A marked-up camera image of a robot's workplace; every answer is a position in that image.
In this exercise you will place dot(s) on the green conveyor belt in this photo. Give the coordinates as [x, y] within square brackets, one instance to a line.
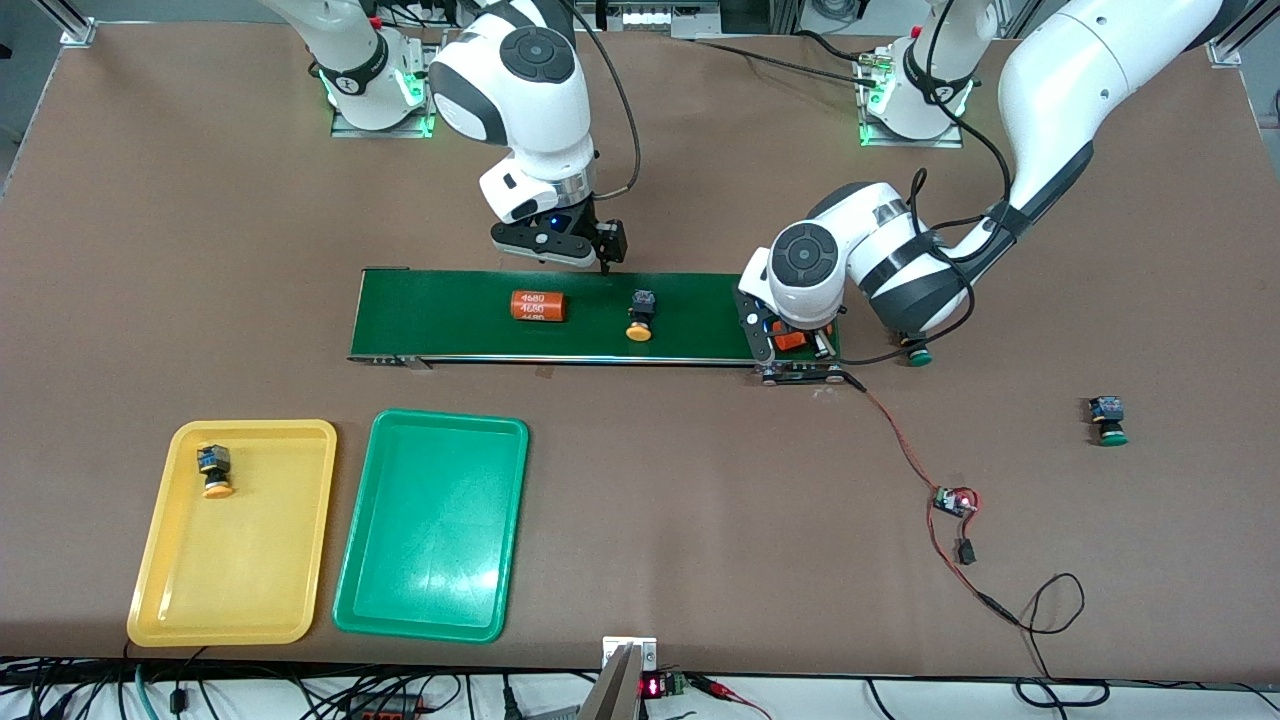
[480, 340]

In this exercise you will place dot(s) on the small black connector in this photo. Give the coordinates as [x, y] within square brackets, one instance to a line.
[966, 551]

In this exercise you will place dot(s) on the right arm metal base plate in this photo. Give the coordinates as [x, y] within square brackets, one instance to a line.
[380, 132]

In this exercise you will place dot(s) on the green plastic tray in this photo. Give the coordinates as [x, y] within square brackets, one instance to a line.
[430, 540]

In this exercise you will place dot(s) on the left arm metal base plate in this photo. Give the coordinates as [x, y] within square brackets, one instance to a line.
[915, 143]

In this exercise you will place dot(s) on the aluminium table corner bracket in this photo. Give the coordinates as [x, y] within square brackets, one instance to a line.
[1228, 52]
[78, 33]

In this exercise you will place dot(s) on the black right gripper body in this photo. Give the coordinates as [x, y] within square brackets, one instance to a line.
[585, 222]

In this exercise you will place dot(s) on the red alligator clip lead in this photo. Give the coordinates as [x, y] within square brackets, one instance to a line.
[730, 692]

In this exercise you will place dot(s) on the black and red power strip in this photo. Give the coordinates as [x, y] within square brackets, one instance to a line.
[385, 710]

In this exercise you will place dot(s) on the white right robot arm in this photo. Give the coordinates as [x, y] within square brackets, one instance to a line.
[520, 110]

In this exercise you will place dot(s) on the white light panel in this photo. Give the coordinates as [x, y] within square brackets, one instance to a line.
[665, 18]

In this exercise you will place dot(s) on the green push button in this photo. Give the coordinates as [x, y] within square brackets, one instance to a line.
[1106, 410]
[920, 358]

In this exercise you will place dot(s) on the red digit display module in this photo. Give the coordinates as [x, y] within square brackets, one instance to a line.
[652, 687]

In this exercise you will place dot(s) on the grey metal post bracket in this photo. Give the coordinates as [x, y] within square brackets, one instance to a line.
[620, 690]

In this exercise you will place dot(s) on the yellow plastic tray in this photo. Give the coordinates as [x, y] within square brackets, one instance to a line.
[240, 580]

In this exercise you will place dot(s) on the yellow push button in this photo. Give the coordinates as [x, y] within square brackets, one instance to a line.
[213, 460]
[642, 300]

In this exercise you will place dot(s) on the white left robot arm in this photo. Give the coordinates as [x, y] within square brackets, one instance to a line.
[1060, 90]

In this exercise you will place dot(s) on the small conveyor controller board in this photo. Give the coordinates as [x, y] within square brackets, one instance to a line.
[950, 502]

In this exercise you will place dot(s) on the orange cylindrical battery cell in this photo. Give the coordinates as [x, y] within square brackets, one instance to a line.
[538, 306]
[790, 341]

